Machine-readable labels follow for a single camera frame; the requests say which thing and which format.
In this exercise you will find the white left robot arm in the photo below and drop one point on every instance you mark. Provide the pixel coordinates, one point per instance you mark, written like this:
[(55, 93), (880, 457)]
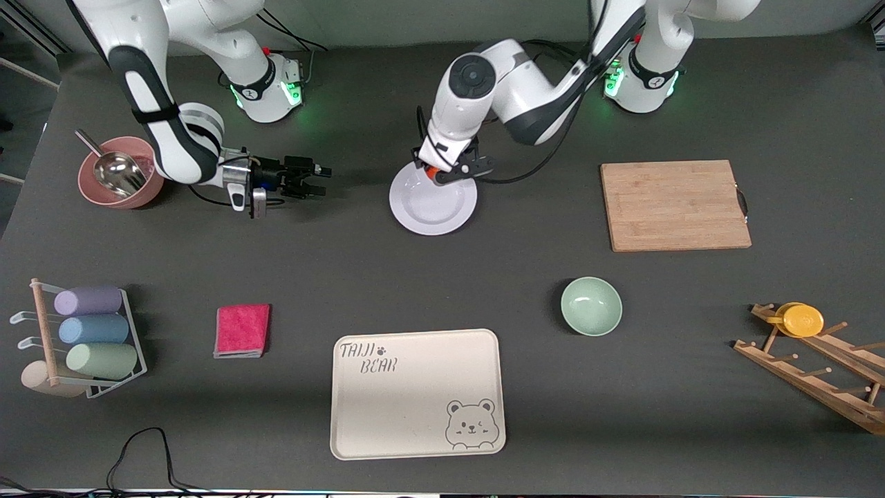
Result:
[(525, 104)]

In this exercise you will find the wooden peg drying rack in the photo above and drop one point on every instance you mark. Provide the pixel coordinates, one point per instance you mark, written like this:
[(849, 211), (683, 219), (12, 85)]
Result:
[(795, 377)]

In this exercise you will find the wooden cutting board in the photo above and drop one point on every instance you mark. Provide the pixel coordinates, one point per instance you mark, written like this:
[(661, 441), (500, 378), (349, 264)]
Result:
[(671, 207)]

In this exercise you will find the purple cup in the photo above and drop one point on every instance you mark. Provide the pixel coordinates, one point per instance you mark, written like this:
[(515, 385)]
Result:
[(88, 301)]

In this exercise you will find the blue cup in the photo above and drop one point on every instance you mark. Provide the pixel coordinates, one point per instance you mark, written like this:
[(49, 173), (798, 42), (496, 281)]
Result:
[(93, 329)]

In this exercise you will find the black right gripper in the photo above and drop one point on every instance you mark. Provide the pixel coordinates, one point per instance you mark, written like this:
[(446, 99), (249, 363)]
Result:
[(271, 176)]

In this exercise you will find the beige cup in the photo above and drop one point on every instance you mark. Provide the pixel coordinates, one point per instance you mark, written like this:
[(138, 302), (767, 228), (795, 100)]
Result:
[(34, 379)]

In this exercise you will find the white round plate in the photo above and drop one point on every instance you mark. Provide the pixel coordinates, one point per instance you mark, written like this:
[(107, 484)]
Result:
[(429, 207)]

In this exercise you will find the metal scoop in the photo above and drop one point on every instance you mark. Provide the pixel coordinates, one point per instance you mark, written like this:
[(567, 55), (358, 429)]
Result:
[(119, 173)]

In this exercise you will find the green cup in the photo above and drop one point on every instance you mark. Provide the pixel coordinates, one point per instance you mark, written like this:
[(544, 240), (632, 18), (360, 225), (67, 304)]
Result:
[(101, 360)]

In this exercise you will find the cream tray with bear print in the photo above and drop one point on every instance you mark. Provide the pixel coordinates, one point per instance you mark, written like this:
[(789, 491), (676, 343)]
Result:
[(401, 408)]

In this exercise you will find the pink bowl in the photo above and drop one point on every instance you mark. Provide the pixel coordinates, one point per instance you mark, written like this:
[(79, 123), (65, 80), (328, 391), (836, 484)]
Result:
[(93, 194)]

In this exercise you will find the yellow cup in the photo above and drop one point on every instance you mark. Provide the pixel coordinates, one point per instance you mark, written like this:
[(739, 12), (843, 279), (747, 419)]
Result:
[(802, 321)]

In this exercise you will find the dark metal frame rail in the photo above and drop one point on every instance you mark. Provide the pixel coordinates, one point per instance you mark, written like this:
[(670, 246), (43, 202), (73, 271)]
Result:
[(41, 34)]

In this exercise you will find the light green bowl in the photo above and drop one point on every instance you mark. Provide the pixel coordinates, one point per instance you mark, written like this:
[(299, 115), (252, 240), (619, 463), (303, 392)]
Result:
[(591, 306)]

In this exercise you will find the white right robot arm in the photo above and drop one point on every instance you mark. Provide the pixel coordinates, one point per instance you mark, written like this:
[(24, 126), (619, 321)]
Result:
[(173, 149)]

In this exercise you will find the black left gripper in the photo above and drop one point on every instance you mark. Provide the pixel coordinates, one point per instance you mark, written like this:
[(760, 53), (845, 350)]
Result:
[(470, 148)]

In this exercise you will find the orange fruit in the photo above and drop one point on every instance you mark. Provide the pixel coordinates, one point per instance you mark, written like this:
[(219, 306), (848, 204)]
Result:
[(433, 175)]

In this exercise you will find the pink folded cloth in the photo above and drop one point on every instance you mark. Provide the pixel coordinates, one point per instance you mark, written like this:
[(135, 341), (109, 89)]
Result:
[(242, 330)]

